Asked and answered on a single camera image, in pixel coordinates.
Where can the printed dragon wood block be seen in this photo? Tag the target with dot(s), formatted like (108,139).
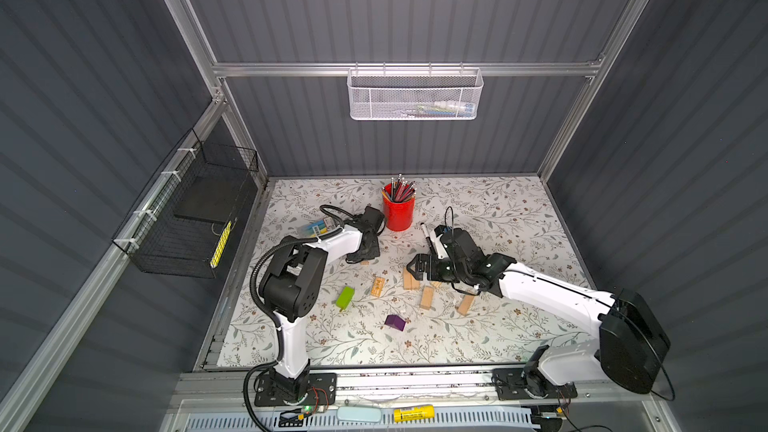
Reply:
(378,286)

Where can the pencils in cup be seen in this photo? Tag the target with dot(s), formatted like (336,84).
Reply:
(398,190)

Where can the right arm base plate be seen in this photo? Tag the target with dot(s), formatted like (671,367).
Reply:
(515,383)

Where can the markers in white basket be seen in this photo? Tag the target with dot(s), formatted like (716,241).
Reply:
(449,110)

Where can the red pencil cup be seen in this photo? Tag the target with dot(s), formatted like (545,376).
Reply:
(399,215)

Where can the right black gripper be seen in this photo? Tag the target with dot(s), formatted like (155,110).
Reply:
(419,267)

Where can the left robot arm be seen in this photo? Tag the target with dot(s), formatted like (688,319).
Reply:
(286,280)

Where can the white wire basket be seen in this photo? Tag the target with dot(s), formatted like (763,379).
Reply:
(377,94)

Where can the purple block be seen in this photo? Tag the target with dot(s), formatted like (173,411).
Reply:
(396,322)

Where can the green block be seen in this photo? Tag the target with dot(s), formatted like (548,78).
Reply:
(345,298)

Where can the yellow label tube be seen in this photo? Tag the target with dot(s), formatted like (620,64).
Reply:
(416,413)

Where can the black marker pen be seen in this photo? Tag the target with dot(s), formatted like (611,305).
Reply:
(426,233)

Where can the black wire basket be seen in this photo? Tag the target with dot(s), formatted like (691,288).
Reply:
(175,230)

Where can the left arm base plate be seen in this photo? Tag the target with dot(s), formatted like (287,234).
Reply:
(272,390)

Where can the coloured marker pack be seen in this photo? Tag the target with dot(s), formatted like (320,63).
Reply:
(317,228)

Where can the yellow marker in basket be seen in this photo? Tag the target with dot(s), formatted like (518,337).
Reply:
(221,245)

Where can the light blue oval tag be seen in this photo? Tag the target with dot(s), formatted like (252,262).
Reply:
(359,414)

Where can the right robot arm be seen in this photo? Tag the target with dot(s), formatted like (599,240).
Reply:
(626,345)

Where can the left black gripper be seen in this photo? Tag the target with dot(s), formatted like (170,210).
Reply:
(374,251)

